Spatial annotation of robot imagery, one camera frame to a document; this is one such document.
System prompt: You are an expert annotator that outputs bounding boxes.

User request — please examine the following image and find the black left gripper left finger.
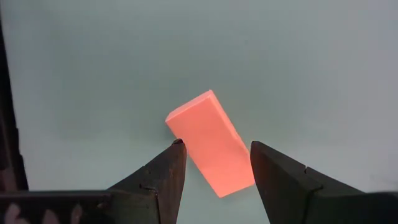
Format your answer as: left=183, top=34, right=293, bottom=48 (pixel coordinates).
left=107, top=138, right=188, bottom=224

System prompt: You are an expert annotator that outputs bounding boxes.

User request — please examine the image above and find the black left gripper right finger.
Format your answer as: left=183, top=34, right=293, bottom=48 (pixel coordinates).
left=249, top=141, right=368, bottom=224

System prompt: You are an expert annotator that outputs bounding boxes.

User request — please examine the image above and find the pale wood rectangular block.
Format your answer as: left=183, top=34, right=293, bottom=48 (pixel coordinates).
left=164, top=89, right=256, bottom=199

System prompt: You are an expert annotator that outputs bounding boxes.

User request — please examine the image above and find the green table mat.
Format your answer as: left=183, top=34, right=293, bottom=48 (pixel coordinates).
left=0, top=0, right=398, bottom=224

